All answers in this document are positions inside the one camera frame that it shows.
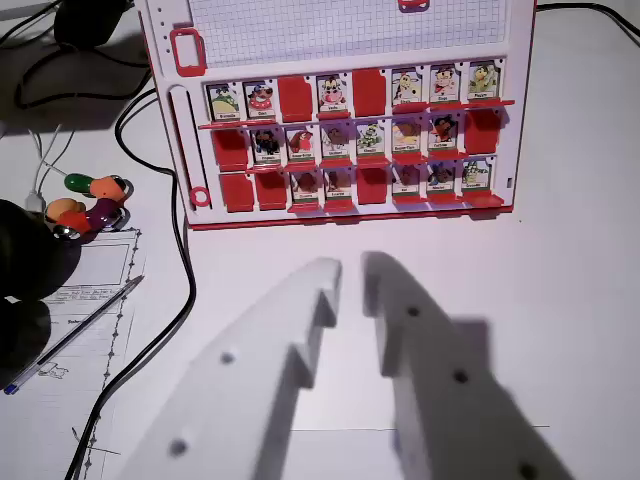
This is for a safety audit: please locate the printed paper sheet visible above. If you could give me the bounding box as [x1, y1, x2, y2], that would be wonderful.
[0, 227, 148, 480]

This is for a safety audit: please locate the clear ballpoint pen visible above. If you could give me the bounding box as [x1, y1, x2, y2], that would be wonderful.
[3, 275, 147, 397]

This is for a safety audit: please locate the black rounded object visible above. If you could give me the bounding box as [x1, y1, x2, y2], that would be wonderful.
[0, 198, 84, 387]

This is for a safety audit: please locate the colourful bead toy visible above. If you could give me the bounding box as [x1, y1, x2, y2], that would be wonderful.
[43, 171, 135, 242]

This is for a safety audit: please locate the red and white game board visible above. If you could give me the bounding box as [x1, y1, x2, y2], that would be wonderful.
[133, 0, 539, 232]

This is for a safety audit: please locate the black box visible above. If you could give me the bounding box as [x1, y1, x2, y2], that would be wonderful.
[53, 0, 137, 49]

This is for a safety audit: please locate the thick black cable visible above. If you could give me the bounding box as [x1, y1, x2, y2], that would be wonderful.
[63, 87, 198, 480]

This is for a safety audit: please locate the thin white cable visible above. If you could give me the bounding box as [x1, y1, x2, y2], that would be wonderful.
[24, 127, 46, 212]
[42, 127, 77, 179]

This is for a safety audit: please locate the looped black cable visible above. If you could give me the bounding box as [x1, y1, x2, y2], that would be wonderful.
[13, 42, 154, 112]

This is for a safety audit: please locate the thin black cable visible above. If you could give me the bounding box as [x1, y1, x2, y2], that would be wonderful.
[535, 1, 640, 45]
[0, 0, 65, 50]

